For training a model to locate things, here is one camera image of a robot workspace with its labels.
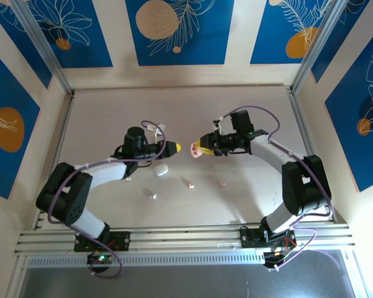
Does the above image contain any pink earbud charging case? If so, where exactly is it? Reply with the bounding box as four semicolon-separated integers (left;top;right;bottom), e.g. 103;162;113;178
190;142;205;159

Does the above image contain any white earbud charging case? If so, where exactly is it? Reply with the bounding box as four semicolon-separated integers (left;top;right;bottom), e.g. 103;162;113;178
153;163;170;178

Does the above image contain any grey metal sheet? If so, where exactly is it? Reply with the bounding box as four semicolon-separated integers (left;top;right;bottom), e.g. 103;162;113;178
18;250;361;298

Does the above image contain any aluminium table side rail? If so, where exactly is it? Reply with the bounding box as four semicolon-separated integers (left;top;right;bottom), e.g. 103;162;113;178
286;89;337;223
33;91;75;231

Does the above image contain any aluminium mounting rail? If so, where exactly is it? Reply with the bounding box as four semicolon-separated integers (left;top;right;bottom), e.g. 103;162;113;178
14;222;352;256

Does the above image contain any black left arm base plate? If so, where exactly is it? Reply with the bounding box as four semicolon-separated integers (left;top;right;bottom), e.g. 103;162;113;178
73;231;131;253

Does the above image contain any blue floral wall poster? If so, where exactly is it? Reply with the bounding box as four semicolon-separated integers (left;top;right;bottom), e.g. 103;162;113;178
310;18;373;84
0;6;53;90
325;29;373;192
26;0;114;69
250;0;335;65
0;43;41;200
125;0;236;66

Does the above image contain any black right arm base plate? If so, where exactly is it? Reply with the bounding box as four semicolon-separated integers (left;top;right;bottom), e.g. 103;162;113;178
239;228;298;249

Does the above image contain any slotted grey cable duct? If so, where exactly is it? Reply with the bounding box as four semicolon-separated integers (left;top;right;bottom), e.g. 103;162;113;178
27;251;267;268

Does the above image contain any aluminium frame post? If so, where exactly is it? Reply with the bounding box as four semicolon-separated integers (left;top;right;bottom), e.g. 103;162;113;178
289;0;352;96
9;0;75;96

